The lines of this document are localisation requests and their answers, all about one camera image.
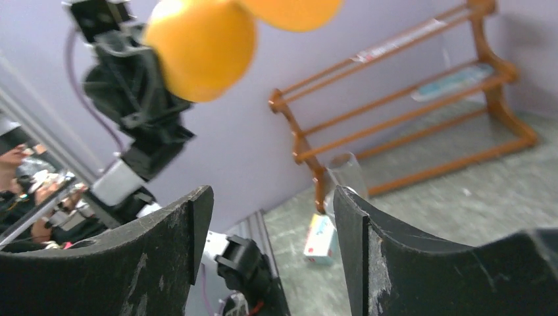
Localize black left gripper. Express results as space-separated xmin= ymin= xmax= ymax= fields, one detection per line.
xmin=82 ymin=26 xmax=195 ymax=145

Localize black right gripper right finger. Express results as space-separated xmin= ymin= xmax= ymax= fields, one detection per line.
xmin=333 ymin=186 xmax=557 ymax=315

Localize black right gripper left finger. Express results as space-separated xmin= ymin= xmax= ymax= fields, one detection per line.
xmin=1 ymin=186 xmax=214 ymax=315

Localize orange plastic wine glass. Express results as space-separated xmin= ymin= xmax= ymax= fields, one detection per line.
xmin=142 ymin=1 xmax=343 ymax=102

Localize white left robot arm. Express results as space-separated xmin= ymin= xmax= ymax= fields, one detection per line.
xmin=68 ymin=1 xmax=290 ymax=315

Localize orange wooden shelf rack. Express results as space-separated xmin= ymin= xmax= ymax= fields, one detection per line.
xmin=268 ymin=1 xmax=538 ymax=213

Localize small printed cardboard box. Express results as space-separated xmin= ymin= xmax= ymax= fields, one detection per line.
xmin=303 ymin=214 xmax=338 ymax=265

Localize clear glass tumbler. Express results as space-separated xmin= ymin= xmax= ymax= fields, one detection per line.
xmin=324 ymin=151 xmax=369 ymax=226

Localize blue white blister pack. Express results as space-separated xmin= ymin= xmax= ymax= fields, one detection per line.
xmin=411 ymin=63 xmax=495 ymax=102

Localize white printed package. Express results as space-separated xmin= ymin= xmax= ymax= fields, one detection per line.
xmin=351 ymin=18 xmax=447 ymax=63

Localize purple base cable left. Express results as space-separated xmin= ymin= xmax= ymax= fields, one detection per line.
xmin=199 ymin=263 xmax=238 ymax=316

